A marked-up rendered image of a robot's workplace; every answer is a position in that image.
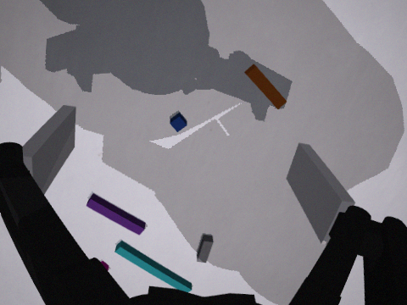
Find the orange rod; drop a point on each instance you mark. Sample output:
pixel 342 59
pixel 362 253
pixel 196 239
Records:
pixel 265 86

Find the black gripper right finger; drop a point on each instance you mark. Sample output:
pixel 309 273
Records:
pixel 329 208

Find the teal long rectangular bar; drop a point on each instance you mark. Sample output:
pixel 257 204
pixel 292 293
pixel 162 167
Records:
pixel 154 268

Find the purple rod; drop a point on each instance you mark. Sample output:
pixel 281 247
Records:
pixel 116 214

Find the grey rod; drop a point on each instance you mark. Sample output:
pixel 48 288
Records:
pixel 204 248

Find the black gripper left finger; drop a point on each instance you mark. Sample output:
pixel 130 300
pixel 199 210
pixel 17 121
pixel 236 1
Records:
pixel 60 270

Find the magenta rod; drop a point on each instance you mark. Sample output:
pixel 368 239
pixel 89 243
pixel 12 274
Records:
pixel 105 265

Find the small blue cube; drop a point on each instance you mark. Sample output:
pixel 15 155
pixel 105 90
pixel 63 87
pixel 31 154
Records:
pixel 178 122

